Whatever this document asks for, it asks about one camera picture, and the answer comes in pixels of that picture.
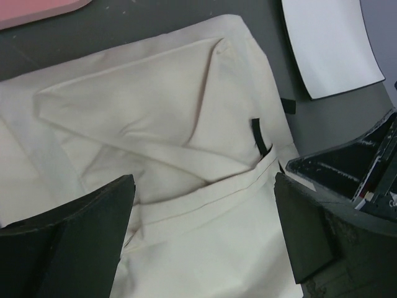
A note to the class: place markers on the cream canvas backpack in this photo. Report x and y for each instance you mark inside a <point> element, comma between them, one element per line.
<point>196,118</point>

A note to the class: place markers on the pink three-tier shelf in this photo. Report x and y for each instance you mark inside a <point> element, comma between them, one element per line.
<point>19,12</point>

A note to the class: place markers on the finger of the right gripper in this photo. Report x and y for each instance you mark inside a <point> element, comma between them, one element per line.
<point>351,169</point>

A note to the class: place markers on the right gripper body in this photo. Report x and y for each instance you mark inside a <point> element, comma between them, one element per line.
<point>376,195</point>

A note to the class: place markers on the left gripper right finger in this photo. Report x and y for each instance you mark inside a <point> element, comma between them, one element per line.
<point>335,250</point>

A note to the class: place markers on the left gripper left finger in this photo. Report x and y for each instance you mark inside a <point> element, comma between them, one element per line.
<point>70,251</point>

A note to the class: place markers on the white square board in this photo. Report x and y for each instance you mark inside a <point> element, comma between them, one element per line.
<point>331,47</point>

